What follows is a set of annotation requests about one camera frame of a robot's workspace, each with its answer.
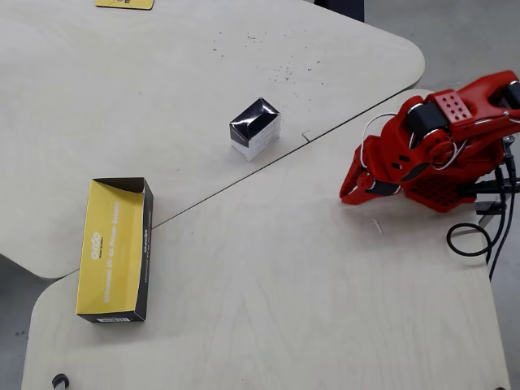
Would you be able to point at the dark furniture piece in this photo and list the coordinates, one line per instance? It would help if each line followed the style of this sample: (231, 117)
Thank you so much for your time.
(341, 8)

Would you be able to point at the red perforated base plate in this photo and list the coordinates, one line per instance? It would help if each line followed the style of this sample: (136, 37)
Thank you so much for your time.
(438, 195)

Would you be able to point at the small black white box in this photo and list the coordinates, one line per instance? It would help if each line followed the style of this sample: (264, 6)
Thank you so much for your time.
(254, 130)

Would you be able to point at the yellow card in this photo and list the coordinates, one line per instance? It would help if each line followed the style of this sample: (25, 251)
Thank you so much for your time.
(122, 4)

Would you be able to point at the red robot arm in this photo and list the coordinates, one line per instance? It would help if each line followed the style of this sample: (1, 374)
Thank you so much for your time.
(479, 93)

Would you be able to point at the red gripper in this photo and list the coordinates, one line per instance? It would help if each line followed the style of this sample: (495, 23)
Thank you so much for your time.
(383, 188)

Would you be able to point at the yellow black open box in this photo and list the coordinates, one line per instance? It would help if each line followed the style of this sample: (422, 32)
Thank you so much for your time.
(109, 252)

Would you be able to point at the black table edge clip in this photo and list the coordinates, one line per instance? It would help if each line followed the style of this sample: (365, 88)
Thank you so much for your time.
(59, 381)

